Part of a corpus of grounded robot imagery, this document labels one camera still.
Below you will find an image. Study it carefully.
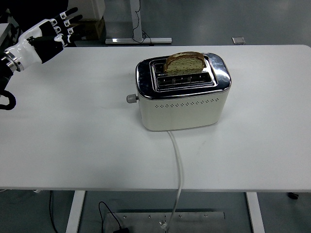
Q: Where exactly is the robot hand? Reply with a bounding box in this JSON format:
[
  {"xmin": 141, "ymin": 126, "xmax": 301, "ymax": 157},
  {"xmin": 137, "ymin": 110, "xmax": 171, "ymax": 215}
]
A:
[{"xmin": 4, "ymin": 7, "xmax": 83, "ymax": 70}]

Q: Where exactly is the cream and chrome toaster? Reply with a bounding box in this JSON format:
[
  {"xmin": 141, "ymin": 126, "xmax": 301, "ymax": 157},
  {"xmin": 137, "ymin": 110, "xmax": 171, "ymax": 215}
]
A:
[{"xmin": 135, "ymin": 52, "xmax": 232, "ymax": 132}]

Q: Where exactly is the brown cardboard box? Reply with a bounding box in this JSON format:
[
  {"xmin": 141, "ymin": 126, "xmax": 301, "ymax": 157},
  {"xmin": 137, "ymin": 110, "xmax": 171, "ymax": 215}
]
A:
[{"xmin": 77, "ymin": 16, "xmax": 106, "ymax": 41}]

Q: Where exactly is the white plastic container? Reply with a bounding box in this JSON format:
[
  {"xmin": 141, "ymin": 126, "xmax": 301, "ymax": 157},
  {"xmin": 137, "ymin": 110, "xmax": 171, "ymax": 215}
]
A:
[{"xmin": 68, "ymin": 0, "xmax": 106, "ymax": 21}]

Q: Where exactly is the white desk leg with foot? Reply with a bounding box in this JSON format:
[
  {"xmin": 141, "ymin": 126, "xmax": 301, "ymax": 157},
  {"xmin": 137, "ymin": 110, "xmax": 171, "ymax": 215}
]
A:
[{"xmin": 105, "ymin": 0, "xmax": 173, "ymax": 46}]

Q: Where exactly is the brown bread slice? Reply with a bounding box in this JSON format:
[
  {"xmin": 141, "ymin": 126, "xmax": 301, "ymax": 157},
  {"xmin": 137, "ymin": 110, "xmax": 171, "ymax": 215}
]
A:
[{"xmin": 162, "ymin": 51, "xmax": 205, "ymax": 76}]

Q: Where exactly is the white table leg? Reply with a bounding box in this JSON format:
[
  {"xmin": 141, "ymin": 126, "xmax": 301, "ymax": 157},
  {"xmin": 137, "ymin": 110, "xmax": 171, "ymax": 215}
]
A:
[
  {"xmin": 245, "ymin": 191, "xmax": 266, "ymax": 233},
  {"xmin": 65, "ymin": 190, "xmax": 86, "ymax": 233}
]

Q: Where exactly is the grey metal plate with screws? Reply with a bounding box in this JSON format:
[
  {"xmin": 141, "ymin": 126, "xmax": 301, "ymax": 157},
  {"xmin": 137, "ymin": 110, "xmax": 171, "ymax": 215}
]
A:
[{"xmin": 106, "ymin": 211, "xmax": 226, "ymax": 233}]

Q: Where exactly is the white furniture frame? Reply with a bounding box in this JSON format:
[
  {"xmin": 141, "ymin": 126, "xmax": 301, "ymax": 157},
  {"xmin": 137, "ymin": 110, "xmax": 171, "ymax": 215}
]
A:
[{"xmin": 0, "ymin": 9, "xmax": 21, "ymax": 49}]

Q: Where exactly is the thin black floor cable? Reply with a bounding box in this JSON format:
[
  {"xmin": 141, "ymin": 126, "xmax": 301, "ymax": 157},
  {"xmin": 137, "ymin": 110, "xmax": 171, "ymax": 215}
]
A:
[{"xmin": 132, "ymin": 0, "xmax": 156, "ymax": 46}]

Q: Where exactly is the black hanging cable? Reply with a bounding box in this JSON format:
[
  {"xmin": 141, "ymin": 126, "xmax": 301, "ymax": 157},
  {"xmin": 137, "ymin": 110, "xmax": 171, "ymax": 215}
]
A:
[{"xmin": 49, "ymin": 190, "xmax": 60, "ymax": 233}]

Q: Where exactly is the white power cable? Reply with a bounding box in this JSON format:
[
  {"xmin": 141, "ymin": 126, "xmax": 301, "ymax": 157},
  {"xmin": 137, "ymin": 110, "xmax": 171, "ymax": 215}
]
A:
[{"xmin": 159, "ymin": 130, "xmax": 185, "ymax": 230}]

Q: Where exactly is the black cable with adapter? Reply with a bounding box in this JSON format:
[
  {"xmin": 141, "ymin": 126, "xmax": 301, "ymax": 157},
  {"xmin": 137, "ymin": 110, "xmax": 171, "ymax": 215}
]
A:
[{"xmin": 98, "ymin": 200, "xmax": 131, "ymax": 233}]

